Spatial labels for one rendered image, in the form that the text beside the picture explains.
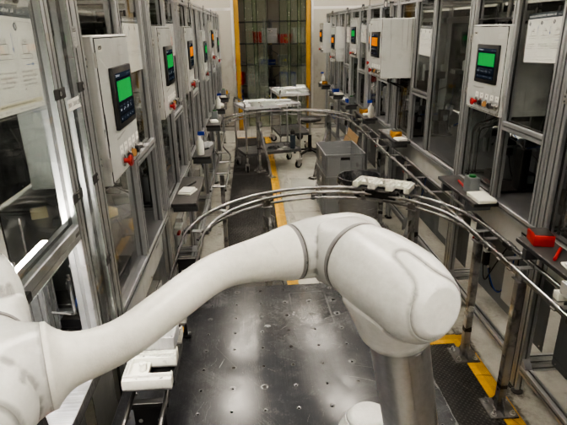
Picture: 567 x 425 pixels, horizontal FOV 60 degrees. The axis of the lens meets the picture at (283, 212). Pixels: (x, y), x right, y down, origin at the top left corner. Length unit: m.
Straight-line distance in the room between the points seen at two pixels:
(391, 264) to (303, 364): 1.16
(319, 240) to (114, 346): 0.38
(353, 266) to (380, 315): 0.09
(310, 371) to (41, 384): 1.31
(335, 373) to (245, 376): 0.31
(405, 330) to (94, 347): 0.41
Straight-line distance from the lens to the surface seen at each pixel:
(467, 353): 3.09
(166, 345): 1.61
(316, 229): 0.85
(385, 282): 0.72
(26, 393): 0.58
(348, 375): 1.81
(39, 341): 0.61
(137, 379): 1.54
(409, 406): 0.92
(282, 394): 1.73
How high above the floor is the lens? 1.81
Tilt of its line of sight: 21 degrees down
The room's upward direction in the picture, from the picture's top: 1 degrees counter-clockwise
